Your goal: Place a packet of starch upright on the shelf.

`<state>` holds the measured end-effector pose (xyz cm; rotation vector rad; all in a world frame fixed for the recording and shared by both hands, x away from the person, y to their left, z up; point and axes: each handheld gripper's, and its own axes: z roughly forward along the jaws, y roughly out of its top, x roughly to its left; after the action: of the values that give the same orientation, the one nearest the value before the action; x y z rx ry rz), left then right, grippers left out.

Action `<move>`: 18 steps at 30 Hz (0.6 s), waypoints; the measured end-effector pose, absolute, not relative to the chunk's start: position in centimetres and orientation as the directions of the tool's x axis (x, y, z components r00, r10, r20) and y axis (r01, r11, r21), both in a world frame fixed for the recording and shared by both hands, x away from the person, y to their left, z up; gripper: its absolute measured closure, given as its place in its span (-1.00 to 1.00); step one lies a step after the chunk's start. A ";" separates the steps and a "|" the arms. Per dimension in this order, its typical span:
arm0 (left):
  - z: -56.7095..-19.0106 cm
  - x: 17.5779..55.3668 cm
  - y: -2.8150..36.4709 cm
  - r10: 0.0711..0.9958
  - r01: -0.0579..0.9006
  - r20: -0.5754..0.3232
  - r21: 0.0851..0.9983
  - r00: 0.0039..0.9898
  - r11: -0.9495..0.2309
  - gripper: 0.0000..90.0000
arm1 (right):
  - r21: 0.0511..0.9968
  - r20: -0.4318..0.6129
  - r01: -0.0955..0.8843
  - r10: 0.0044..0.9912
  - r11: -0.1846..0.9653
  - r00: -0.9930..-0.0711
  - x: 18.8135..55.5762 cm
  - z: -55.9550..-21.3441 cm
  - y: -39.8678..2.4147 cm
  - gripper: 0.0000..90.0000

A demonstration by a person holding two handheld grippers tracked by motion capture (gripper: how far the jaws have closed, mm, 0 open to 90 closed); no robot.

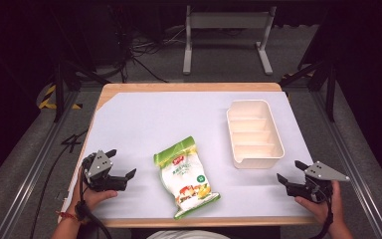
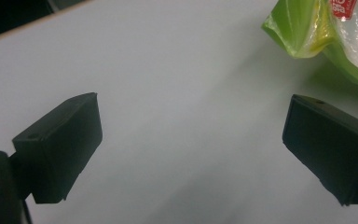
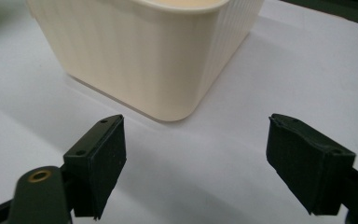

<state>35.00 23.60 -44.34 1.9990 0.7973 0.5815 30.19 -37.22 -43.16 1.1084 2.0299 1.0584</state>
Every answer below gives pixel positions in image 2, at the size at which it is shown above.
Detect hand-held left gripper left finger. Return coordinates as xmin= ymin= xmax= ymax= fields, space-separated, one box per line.
xmin=11 ymin=91 xmax=103 ymax=204

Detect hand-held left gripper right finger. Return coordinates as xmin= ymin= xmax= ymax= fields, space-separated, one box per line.
xmin=282 ymin=93 xmax=358 ymax=207

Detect green plastic snack bag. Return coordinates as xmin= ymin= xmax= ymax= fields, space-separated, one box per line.
xmin=261 ymin=0 xmax=358 ymax=91

